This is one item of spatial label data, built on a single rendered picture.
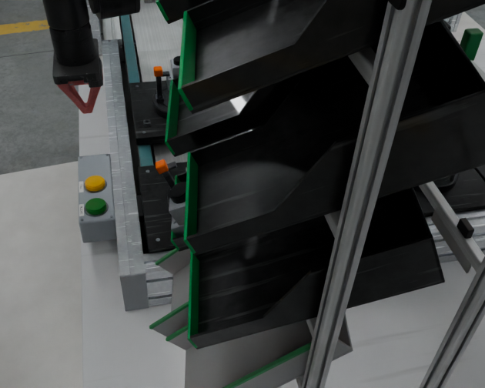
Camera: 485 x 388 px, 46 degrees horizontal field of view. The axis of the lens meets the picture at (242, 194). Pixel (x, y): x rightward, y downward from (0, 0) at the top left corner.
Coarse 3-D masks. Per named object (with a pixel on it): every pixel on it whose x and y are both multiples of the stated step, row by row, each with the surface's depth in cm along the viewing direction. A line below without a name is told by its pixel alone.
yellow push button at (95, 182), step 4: (92, 176) 118; (96, 176) 118; (100, 176) 118; (88, 180) 117; (92, 180) 117; (96, 180) 117; (100, 180) 117; (104, 180) 117; (88, 184) 116; (92, 184) 116; (96, 184) 116; (100, 184) 116; (104, 184) 117; (88, 188) 116; (92, 188) 115; (96, 188) 115; (100, 188) 116
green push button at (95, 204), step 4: (92, 200) 112; (96, 200) 112; (100, 200) 112; (104, 200) 113; (88, 204) 111; (92, 204) 112; (96, 204) 112; (100, 204) 112; (104, 204) 112; (88, 208) 111; (92, 208) 111; (96, 208) 111; (100, 208) 111; (104, 208) 111; (88, 212) 111; (92, 212) 110; (96, 212) 110; (100, 212) 111
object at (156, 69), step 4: (156, 68) 131; (160, 68) 131; (156, 72) 130; (160, 72) 131; (164, 72) 132; (168, 72) 132; (156, 76) 131; (160, 76) 132; (156, 80) 132; (160, 80) 132; (156, 84) 133; (160, 84) 133; (156, 88) 134; (160, 88) 134; (160, 92) 135; (160, 96) 135
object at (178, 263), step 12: (180, 252) 93; (156, 264) 95; (168, 264) 95; (180, 264) 95; (180, 276) 95; (180, 288) 93; (180, 300) 91; (180, 312) 83; (156, 324) 85; (168, 324) 85; (180, 324) 85
